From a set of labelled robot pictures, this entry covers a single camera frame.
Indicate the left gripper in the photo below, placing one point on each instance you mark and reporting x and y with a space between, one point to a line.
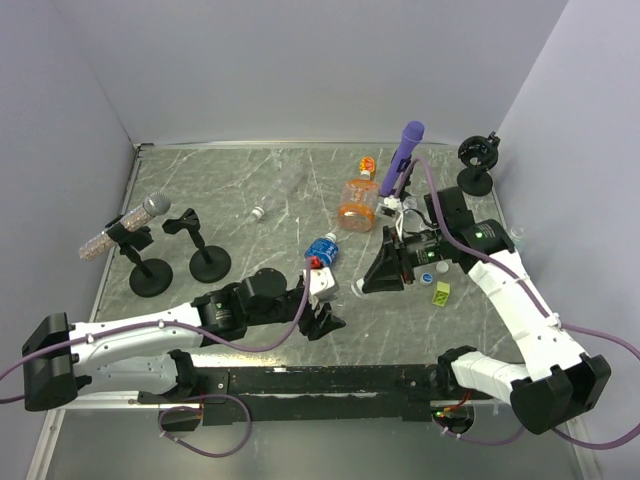
324 322

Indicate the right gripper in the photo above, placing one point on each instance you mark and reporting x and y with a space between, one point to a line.
387 265

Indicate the blue label water bottle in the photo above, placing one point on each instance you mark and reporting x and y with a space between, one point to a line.
323 251

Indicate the clear bottle white cap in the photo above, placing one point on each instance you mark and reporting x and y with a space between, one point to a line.
257 213

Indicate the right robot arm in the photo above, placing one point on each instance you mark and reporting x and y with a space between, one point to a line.
557 380

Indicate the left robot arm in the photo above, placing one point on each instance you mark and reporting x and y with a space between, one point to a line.
150 353

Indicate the blue white bottle cap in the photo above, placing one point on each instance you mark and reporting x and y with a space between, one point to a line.
426 279

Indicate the clear open bottle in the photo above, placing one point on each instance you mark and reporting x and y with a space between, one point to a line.
412 216

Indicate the orange drink bottle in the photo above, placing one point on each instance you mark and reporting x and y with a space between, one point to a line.
359 197

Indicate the small clear labelled bottle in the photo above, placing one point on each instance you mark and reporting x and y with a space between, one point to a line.
517 234

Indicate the green toy block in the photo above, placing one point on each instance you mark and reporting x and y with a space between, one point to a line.
441 294

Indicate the purple microphone stand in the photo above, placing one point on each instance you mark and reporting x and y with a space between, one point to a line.
405 175

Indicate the empty black stand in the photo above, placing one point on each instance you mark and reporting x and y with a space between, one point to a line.
209 263

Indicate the purple microphone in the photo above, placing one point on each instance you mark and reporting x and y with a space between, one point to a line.
411 137

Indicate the black round clamp stand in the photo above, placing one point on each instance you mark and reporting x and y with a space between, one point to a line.
479 154

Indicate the black microphone stand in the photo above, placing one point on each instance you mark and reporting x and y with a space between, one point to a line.
149 278

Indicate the silver glitter microphone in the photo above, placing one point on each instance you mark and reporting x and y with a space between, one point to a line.
154 205

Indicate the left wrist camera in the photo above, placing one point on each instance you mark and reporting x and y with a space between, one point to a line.
321 281

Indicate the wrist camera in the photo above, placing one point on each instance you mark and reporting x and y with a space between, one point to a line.
389 207
321 281

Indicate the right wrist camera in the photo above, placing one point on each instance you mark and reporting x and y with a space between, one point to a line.
389 207

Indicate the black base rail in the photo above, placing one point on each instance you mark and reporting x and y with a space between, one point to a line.
304 393

